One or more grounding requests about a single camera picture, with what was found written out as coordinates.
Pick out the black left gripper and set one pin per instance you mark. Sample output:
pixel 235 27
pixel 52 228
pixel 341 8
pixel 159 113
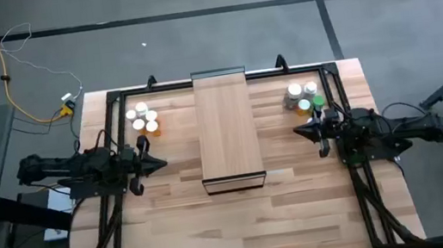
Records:
pixel 135 166

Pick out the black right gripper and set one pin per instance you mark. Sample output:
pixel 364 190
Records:
pixel 328 133

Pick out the green cap medicine bottle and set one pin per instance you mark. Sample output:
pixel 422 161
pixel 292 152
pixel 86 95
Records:
pixel 318 101

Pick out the large clear white-cap jar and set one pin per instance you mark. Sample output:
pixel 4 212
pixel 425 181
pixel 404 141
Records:
pixel 294 89

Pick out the pink white-cap medicine bottle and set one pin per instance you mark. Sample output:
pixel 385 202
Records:
pixel 131 115

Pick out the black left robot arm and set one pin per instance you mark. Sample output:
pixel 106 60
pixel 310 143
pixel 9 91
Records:
pixel 79 165

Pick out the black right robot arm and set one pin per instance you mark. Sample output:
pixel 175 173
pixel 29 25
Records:
pixel 413 127

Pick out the white power supply box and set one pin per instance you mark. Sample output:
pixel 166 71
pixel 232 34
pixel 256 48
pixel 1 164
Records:
pixel 61 203

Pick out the white plug adapter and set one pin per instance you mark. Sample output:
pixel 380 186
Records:
pixel 66 96

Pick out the black slanted beam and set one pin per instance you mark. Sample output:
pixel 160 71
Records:
pixel 30 214

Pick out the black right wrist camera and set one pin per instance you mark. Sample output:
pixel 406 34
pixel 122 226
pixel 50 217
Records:
pixel 330 115

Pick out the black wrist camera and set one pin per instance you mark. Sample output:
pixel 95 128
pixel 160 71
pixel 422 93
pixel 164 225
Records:
pixel 330 115
pixel 123 153

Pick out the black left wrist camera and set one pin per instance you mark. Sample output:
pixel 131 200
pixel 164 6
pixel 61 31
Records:
pixel 123 153

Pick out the black frame bracket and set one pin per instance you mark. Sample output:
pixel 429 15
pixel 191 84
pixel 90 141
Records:
pixel 281 62
pixel 151 81

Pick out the black aluminium rig frame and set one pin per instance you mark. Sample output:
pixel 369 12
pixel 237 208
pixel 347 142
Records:
pixel 113 98

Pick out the wooden shelf black frame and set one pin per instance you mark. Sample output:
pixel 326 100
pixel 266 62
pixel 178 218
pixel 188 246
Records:
pixel 226 127

